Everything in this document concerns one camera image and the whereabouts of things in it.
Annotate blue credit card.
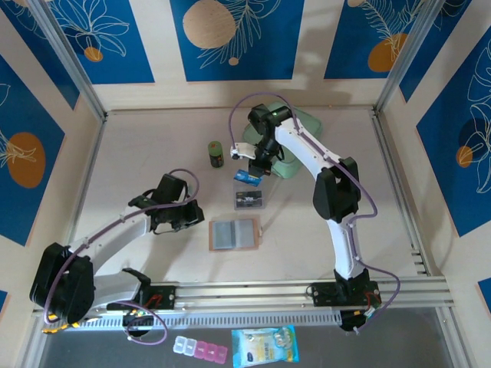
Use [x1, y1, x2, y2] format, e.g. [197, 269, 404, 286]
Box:
[234, 169, 262, 186]

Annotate black credit card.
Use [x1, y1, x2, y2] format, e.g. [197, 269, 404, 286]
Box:
[234, 189, 264, 210]

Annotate clear plastic box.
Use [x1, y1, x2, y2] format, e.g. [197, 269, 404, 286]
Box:
[232, 177, 270, 212]

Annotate light green zip pouch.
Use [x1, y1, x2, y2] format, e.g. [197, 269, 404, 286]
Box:
[241, 100, 324, 179]

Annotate dark green bottle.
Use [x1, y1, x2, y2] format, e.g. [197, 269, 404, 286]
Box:
[207, 140, 226, 169]

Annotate clear pink pill organiser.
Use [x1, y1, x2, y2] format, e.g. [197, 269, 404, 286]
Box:
[172, 335, 229, 363]

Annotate blue yellow snack packet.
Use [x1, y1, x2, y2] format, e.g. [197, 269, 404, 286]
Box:
[231, 325, 301, 366]

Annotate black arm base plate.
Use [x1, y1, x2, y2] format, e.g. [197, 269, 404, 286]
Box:
[106, 284, 178, 311]
[310, 281, 381, 308]

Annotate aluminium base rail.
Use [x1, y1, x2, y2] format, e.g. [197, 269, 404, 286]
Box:
[32, 275, 457, 314]

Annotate aluminium table side rail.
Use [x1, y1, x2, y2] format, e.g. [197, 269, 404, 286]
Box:
[371, 110, 429, 277]
[71, 114, 108, 233]

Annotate slotted grey cable duct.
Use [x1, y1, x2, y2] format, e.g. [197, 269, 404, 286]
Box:
[74, 310, 342, 329]

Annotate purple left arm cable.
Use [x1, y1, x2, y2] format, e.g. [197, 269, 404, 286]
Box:
[44, 168, 201, 347]

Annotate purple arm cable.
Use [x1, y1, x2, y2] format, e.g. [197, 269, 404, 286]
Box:
[229, 91, 402, 335]
[44, 168, 201, 347]

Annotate aluminium frame post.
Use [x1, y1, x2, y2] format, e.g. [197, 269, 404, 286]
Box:
[377, 0, 449, 115]
[28, 0, 107, 120]

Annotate yellow handled pliers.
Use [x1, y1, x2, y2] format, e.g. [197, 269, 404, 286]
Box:
[41, 320, 81, 335]

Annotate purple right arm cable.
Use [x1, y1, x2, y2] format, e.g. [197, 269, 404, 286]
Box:
[229, 91, 402, 335]

